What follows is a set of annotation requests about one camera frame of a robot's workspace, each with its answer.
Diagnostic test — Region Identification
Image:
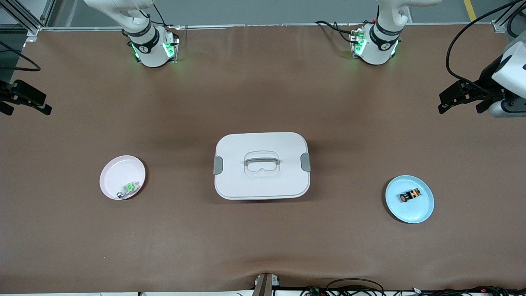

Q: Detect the light blue round plate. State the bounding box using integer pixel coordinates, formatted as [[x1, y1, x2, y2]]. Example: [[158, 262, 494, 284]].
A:
[[385, 175, 435, 224]]

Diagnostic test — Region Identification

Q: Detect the brown table mat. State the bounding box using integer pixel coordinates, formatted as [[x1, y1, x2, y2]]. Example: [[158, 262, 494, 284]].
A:
[[0, 25, 526, 294]]

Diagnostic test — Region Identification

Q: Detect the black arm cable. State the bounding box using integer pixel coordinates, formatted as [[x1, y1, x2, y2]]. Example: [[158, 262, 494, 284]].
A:
[[446, 0, 526, 97], [0, 41, 42, 73]]

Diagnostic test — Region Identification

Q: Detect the black cable bundle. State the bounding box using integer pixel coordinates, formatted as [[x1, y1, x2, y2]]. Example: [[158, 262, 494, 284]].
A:
[[411, 285, 526, 296]]

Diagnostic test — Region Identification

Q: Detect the white lidded pink storage box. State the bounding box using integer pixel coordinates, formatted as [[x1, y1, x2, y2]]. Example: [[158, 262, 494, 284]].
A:
[[213, 132, 312, 201]]

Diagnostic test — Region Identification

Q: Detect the aluminium frame profile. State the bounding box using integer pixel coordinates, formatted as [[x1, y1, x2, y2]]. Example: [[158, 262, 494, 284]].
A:
[[0, 0, 56, 37], [492, 0, 526, 34]]

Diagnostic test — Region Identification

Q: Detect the black looped cable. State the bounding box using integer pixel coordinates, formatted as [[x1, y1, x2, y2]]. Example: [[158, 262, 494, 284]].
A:
[[326, 278, 386, 296]]

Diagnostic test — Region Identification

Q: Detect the front camera mount post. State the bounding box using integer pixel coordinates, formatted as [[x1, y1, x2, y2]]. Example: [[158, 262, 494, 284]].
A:
[[252, 273, 281, 296]]

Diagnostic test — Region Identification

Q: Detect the black right base cable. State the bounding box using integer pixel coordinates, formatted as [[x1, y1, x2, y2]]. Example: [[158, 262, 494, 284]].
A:
[[144, 3, 167, 28]]

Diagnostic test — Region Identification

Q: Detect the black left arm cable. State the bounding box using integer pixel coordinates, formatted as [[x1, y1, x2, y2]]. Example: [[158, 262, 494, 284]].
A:
[[446, 0, 526, 97]]

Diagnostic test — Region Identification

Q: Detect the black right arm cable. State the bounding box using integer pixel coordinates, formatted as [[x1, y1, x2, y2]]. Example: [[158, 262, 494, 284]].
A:
[[0, 41, 42, 73]]

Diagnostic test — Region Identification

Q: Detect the pink round plate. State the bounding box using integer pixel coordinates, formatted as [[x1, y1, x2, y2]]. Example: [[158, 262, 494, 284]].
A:
[[99, 155, 147, 201]]

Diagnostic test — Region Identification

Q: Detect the black base cable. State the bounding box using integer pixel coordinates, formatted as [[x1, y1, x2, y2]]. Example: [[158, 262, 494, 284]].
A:
[[315, 20, 359, 44], [144, 3, 167, 28]]

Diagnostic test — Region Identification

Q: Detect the black left base cable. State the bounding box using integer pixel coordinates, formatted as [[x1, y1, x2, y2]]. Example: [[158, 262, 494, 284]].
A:
[[315, 20, 359, 44]]

